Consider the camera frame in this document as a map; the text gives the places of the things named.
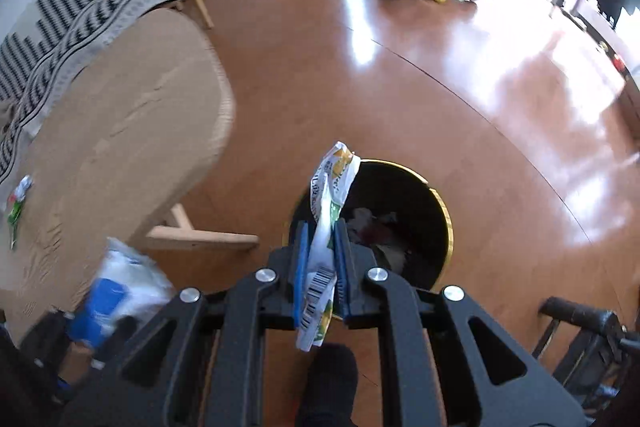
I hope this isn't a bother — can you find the baby wipes pack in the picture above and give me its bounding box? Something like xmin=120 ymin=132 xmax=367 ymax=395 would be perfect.
xmin=67 ymin=237 xmax=175 ymax=348

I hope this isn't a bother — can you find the yellow white snack wrapper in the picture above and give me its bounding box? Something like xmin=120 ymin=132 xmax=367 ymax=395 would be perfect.
xmin=296 ymin=141 xmax=361 ymax=352

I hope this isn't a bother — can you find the black gold trash bin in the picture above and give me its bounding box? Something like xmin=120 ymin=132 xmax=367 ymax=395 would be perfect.
xmin=282 ymin=158 xmax=456 ymax=323

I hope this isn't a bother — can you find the black stool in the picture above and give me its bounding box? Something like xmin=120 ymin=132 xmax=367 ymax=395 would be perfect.
xmin=532 ymin=297 xmax=639 ymax=423

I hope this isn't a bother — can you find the wooden oval table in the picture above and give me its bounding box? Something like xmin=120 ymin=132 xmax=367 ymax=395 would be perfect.
xmin=1 ymin=9 xmax=258 ymax=340

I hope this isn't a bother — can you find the black white striped sofa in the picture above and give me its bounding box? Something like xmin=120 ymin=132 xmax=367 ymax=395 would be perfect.
xmin=1 ymin=0 xmax=180 ymax=184

